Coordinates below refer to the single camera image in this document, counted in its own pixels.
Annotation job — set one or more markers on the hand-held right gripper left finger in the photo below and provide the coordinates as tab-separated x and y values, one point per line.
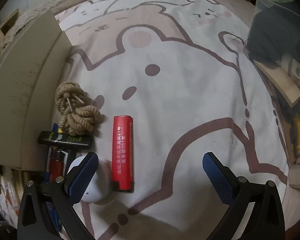
81	180

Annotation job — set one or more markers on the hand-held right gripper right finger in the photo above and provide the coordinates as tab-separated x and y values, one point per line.
218	180

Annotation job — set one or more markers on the white round case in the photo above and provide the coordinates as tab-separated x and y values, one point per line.
101	180

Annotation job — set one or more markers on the white cardboard box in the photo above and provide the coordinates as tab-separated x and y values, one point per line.
27	92

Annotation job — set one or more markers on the red lighter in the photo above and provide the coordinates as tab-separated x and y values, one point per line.
56	166

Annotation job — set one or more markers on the black lighter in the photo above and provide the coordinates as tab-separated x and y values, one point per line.
72	141

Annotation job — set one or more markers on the blue lighter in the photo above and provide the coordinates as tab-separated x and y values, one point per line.
55	127

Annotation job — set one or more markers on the bear print blanket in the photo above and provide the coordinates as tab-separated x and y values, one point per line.
177	92

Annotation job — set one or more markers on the wooden block in bin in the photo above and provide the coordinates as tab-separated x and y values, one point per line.
280	82

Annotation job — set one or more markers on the dark cloth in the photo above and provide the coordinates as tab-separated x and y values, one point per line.
277	37

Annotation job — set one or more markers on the wooden bedside shelf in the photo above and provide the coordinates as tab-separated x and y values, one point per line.
0	37

